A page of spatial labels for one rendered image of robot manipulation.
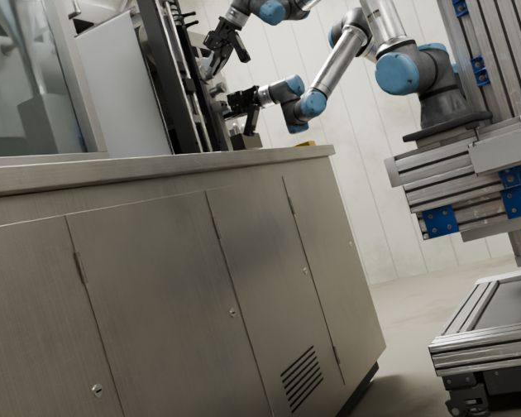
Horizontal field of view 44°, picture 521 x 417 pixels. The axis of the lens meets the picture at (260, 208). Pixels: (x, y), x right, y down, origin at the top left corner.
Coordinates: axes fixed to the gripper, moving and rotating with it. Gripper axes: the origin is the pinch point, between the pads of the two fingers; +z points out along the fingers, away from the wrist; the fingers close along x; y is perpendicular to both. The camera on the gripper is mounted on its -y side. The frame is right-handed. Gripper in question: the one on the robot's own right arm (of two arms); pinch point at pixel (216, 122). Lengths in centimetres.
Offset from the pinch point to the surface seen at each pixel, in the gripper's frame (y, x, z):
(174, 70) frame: 10, 48, -16
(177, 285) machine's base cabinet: -46, 98, -29
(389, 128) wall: -4, -243, -8
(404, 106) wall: 7, -242, -23
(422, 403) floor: -109, 10, -47
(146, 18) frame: 26, 49, -13
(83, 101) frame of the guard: -5, 105, -25
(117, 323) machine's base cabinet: -48, 119, -29
